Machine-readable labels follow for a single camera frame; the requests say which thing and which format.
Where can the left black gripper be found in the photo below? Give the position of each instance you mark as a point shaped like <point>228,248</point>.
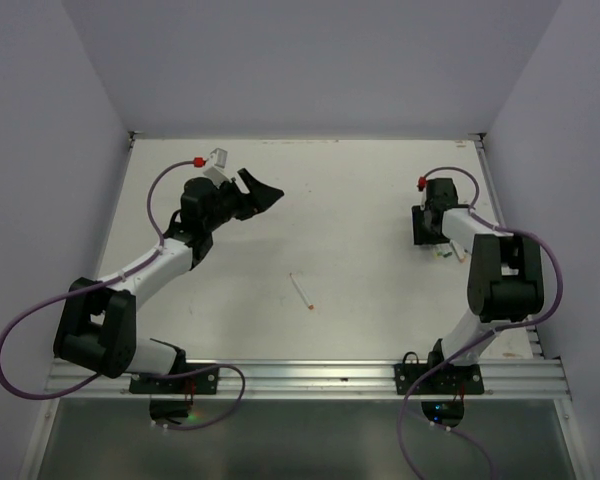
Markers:
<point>260,197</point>

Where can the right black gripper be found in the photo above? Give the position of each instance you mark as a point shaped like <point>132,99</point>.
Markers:
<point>421,237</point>

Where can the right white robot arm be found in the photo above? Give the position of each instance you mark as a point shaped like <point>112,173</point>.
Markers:
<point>505,281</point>

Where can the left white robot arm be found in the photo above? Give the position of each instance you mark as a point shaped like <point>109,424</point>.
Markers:
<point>98,325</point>

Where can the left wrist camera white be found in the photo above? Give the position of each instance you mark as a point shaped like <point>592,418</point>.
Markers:
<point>214,169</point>

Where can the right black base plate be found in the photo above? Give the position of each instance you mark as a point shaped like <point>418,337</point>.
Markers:
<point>444,391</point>

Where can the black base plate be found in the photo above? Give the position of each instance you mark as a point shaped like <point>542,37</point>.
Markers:
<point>171,401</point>
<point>444,391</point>

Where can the aluminium mounting rail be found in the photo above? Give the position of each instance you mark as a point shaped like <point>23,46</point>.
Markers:
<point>337,380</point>

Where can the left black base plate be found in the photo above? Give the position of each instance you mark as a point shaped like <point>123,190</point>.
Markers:
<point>171,401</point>

